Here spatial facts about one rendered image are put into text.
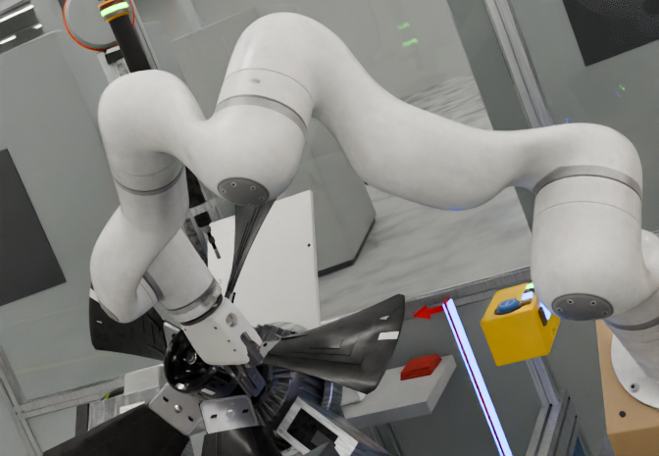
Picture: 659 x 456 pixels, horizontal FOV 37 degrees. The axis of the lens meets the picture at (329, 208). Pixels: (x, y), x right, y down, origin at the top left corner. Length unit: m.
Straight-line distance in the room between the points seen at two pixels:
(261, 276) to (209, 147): 1.04
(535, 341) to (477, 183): 0.73
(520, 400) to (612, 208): 1.31
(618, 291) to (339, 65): 0.38
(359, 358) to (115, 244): 0.44
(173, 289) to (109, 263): 0.13
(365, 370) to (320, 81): 0.60
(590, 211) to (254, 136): 0.37
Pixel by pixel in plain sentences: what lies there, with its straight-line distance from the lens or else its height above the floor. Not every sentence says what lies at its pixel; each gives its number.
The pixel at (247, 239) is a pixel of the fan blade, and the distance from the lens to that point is 1.72.
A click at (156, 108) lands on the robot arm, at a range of 1.05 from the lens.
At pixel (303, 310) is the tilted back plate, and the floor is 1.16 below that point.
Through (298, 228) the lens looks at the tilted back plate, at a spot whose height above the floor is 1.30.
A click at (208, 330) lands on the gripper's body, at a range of 1.46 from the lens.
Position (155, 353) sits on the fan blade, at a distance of 1.85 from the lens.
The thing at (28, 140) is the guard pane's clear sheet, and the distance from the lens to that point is 2.70.
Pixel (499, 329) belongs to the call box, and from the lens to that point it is 1.76.
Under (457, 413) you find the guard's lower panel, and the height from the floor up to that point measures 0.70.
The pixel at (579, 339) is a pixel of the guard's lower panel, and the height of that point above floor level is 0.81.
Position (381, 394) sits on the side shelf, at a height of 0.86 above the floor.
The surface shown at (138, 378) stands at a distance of 2.01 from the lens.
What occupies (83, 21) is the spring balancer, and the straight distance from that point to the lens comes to 2.32.
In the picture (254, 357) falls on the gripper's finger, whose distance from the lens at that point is 1.48.
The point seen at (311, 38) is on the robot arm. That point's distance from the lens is 1.06.
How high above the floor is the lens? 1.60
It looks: 8 degrees down
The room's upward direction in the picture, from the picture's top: 22 degrees counter-clockwise
